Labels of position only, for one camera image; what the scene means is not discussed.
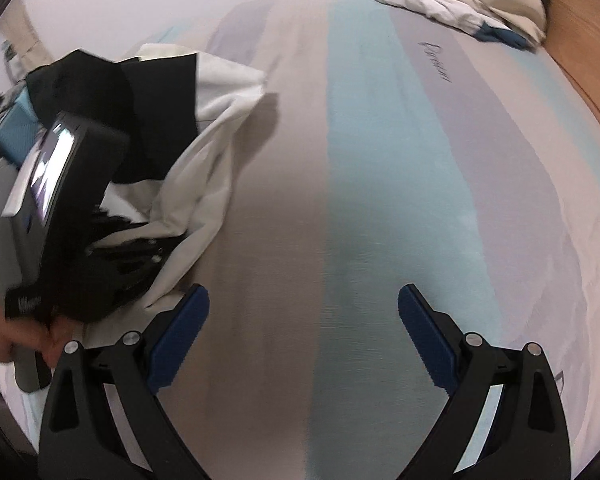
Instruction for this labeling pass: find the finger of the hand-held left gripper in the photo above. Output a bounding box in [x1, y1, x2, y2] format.
[86, 210, 168, 311]

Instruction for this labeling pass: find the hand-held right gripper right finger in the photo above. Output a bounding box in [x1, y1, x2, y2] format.
[397, 283, 572, 480]

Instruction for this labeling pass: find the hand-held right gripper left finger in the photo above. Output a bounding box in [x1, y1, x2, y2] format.
[37, 283, 210, 480]

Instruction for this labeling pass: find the black and white hooded jacket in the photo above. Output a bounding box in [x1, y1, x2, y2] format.
[24, 42, 267, 323]

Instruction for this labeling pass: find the pile of light clothes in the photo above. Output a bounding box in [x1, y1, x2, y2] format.
[371, 0, 550, 52]

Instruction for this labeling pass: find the person's left hand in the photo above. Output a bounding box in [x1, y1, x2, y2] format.
[0, 267, 73, 367]

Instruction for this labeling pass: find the blue ribbed suitcase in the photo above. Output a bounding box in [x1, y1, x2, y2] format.
[0, 87, 43, 163]

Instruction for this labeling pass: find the beige curtain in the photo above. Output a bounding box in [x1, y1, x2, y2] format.
[0, 5, 48, 63]

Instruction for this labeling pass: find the striped bed sheet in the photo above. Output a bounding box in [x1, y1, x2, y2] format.
[0, 0, 600, 480]

